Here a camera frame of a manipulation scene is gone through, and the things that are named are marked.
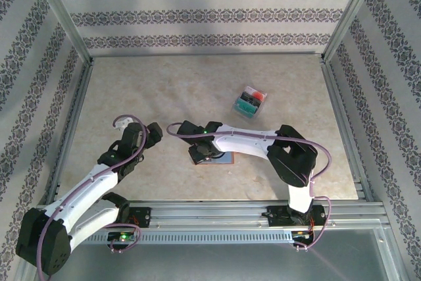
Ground controller board with LED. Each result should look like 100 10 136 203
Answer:
291 230 314 241
107 231 136 243

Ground slotted metal cable duct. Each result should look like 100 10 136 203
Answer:
78 230 293 245

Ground aluminium side rail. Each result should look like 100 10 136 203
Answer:
320 59 376 203
44 60 95 205

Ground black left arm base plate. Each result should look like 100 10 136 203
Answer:
123 207 153 229

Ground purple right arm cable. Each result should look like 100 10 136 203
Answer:
166 122 332 251

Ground clear acrylic card box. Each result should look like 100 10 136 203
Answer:
231 84 269 120

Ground thin aluminium cross rail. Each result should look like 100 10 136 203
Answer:
88 51 326 59

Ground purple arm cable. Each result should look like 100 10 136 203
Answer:
166 122 332 251
36 115 147 278

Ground aluminium frame post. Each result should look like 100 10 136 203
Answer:
28 0 95 64
320 0 387 64

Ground grey sheet metal tray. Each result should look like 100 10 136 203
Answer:
14 228 409 281

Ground tan leather card holder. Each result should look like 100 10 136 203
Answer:
187 148 236 166

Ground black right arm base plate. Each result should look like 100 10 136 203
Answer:
266 205 328 228

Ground wide aluminium base rail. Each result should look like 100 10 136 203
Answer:
32 200 385 231

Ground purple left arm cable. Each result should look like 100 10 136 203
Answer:
36 115 147 278

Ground teal plastic card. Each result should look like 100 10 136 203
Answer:
235 98 258 119

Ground red white plastic card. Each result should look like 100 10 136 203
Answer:
245 86 266 103

